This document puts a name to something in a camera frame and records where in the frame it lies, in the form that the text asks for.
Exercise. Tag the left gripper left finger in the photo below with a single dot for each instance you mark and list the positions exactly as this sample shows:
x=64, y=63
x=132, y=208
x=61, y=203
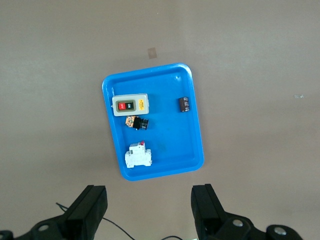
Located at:
x=85, y=215

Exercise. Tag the blue plastic tray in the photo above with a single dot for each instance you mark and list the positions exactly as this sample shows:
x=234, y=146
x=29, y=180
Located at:
x=170, y=140

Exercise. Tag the black red push button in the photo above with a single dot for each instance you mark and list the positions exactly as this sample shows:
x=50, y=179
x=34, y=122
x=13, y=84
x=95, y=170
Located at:
x=140, y=123

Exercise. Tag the small black terminal block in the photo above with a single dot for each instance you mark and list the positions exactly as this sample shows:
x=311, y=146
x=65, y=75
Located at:
x=184, y=104

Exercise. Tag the white circuit breaker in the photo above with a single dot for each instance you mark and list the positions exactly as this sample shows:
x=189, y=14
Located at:
x=137, y=156

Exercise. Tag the small clear tape strip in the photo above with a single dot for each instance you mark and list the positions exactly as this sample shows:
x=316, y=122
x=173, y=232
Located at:
x=298, y=96

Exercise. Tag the grey on-off switch box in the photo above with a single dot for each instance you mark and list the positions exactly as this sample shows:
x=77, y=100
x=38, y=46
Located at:
x=130, y=105

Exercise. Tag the brown square tape patch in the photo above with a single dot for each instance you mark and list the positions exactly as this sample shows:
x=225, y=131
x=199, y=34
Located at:
x=152, y=53

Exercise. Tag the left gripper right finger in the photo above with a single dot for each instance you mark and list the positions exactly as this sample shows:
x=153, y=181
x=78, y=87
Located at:
x=210, y=215

